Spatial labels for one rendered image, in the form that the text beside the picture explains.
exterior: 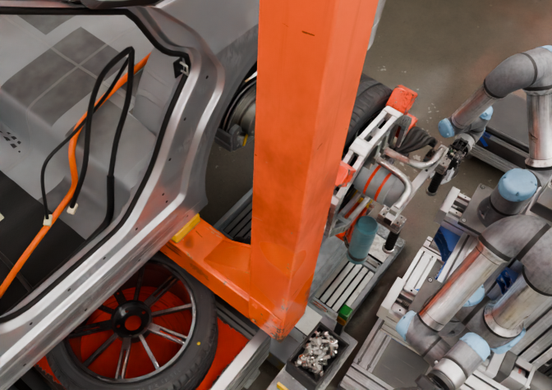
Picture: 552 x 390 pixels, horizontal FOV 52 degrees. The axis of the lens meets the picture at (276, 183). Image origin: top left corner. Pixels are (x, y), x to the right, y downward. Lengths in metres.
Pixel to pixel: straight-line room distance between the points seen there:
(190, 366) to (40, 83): 1.21
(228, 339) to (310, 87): 1.59
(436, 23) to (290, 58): 3.40
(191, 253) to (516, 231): 1.20
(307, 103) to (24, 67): 1.55
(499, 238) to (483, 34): 3.08
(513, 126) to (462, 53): 1.03
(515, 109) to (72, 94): 2.35
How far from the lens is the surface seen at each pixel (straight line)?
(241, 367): 2.34
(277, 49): 1.10
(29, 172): 2.42
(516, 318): 1.76
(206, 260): 2.17
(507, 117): 3.42
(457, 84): 4.01
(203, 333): 2.26
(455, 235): 2.40
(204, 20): 1.64
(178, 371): 2.22
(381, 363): 2.60
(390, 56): 4.07
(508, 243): 1.53
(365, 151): 1.97
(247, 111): 2.32
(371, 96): 2.07
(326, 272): 2.80
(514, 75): 2.05
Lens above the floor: 2.61
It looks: 54 degrees down
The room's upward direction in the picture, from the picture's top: 5 degrees clockwise
